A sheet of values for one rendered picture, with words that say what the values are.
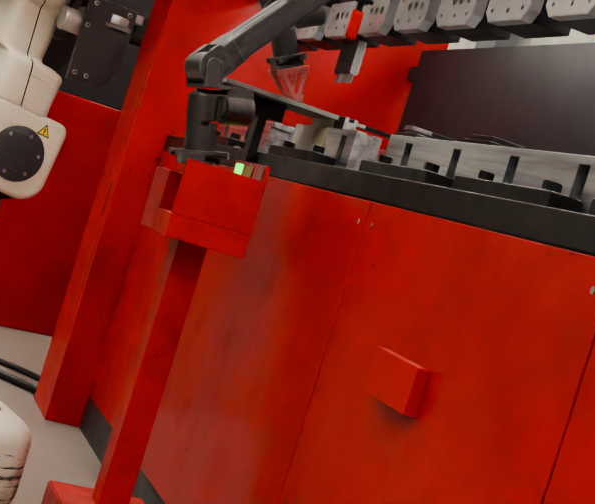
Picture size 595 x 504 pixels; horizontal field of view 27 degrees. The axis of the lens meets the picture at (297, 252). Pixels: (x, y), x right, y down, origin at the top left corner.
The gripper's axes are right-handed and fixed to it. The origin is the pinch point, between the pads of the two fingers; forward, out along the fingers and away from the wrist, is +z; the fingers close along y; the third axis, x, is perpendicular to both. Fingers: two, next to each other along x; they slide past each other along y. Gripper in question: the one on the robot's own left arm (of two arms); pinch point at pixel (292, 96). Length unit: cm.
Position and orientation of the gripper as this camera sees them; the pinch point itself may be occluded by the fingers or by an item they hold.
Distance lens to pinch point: 278.3
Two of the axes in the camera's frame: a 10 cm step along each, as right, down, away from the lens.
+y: -3.1, -1.3, 9.4
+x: -9.4, 2.0, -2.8
